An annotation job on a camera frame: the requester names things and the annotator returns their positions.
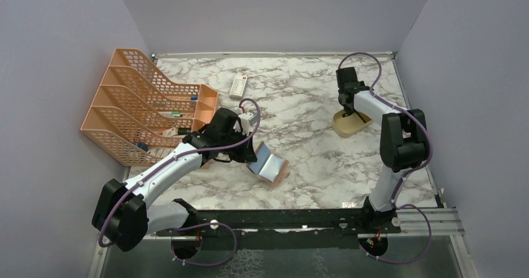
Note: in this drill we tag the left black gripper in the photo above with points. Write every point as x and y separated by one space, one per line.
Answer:
247 154

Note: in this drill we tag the tan leather card holder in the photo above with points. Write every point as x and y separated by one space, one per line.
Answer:
269 166

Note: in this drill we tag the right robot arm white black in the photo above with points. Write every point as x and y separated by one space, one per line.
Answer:
403 143

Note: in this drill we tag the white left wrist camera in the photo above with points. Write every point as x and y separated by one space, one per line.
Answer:
247 121

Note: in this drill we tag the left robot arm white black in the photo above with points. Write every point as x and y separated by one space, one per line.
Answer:
124 211

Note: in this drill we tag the white red small box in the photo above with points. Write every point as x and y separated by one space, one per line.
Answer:
238 87

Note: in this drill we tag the orange plastic file rack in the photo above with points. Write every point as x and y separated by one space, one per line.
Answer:
137 111

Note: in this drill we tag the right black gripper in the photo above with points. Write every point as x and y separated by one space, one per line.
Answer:
349 111

